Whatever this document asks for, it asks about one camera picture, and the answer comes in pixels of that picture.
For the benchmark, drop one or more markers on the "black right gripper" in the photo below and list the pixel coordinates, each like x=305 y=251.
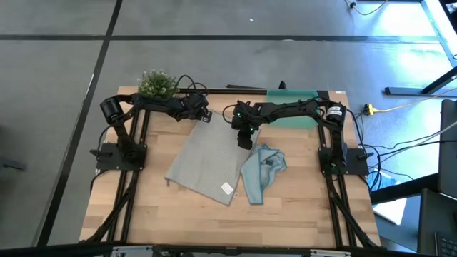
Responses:
x=246 y=118

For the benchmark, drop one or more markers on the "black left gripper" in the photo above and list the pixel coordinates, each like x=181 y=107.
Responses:
x=193 y=107

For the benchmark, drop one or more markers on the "grey waffle microfiber towel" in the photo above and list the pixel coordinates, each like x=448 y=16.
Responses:
x=207 y=160

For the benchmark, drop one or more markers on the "teal microfiber towel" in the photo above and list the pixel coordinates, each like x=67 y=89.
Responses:
x=257 y=178

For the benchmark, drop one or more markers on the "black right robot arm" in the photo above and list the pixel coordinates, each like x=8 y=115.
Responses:
x=285 y=107

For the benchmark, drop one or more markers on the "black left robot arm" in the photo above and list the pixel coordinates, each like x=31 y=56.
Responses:
x=118 y=128

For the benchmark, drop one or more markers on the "green translucent plastic basket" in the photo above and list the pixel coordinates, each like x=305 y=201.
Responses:
x=289 y=123

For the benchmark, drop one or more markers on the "small green potted plant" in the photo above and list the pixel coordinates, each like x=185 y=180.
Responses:
x=157 y=85

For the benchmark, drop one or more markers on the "small black clamp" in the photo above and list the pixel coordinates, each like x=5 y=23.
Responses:
x=282 y=85

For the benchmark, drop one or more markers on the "black left side rails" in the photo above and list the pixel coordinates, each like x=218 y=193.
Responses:
x=127 y=210

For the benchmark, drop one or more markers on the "black rails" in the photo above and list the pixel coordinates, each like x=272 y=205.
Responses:
x=334 y=217
x=127 y=210

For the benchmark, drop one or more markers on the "black right side rails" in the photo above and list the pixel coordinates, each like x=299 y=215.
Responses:
x=334 y=217

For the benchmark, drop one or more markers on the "blue object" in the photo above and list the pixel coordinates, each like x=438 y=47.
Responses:
x=387 y=180

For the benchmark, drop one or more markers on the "black desk leg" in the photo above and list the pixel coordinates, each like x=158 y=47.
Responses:
x=403 y=91

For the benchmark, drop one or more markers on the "black desk beam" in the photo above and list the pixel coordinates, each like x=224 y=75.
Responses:
x=403 y=191

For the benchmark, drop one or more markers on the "white paper sheet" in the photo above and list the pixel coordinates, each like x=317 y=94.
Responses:
x=392 y=210

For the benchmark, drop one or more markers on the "dark monitor panel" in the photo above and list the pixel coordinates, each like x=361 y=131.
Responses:
x=449 y=150

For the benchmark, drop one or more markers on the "black keyboard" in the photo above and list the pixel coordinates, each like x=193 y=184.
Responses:
x=448 y=246

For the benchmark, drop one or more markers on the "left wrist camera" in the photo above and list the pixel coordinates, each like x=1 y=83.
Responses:
x=206 y=116

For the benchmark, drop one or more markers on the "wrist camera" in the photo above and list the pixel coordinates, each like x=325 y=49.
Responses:
x=206 y=116
x=245 y=142

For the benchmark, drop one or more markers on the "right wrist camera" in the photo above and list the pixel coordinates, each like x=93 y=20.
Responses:
x=245 y=142

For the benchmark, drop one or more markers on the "black cross rail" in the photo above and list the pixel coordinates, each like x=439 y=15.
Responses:
x=232 y=91

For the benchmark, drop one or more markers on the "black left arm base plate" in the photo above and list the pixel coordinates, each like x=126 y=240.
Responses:
x=107 y=160

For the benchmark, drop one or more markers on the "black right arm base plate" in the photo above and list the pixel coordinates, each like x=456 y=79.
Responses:
x=357 y=164

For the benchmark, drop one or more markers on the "black frame beam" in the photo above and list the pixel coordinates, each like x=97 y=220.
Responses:
x=214 y=250

